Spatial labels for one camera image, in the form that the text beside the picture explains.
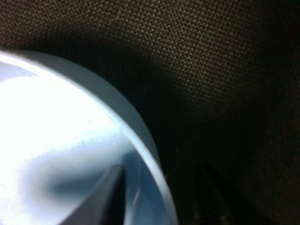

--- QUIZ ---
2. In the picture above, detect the light blue plastic bowl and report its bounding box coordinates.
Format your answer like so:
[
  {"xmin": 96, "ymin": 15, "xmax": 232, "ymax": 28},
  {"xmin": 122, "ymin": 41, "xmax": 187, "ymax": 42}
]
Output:
[{"xmin": 0, "ymin": 50, "xmax": 178, "ymax": 225}]

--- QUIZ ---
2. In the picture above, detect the black table cloth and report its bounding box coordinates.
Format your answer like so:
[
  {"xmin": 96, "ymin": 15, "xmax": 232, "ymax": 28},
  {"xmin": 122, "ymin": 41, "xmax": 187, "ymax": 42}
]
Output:
[{"xmin": 0, "ymin": 0, "xmax": 300, "ymax": 225}]

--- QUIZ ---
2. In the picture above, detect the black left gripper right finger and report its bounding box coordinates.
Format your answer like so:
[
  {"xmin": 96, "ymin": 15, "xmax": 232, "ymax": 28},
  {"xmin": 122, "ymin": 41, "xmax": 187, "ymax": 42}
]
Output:
[{"xmin": 195, "ymin": 163, "xmax": 267, "ymax": 225}]

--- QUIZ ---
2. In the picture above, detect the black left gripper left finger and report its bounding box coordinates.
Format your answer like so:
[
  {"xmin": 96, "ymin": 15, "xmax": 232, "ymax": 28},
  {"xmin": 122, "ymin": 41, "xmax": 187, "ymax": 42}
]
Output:
[{"xmin": 61, "ymin": 165, "xmax": 126, "ymax": 225}]

